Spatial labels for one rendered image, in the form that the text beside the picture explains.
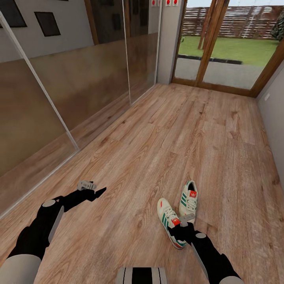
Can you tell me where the robot trunk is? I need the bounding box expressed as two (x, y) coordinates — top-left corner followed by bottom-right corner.
(115, 267), (169, 284)

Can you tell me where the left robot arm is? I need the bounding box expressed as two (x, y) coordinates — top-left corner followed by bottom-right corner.
(0, 179), (106, 284)

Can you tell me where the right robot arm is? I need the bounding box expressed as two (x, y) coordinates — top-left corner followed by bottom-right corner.
(168, 213), (245, 284)

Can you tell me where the gym shoe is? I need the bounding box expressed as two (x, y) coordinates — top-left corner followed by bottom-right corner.
(179, 180), (198, 224)
(157, 198), (187, 250)

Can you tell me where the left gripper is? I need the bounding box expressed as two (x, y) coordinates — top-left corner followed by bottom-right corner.
(71, 187), (106, 205)

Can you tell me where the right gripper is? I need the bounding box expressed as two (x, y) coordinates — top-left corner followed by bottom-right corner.
(168, 222), (194, 241)

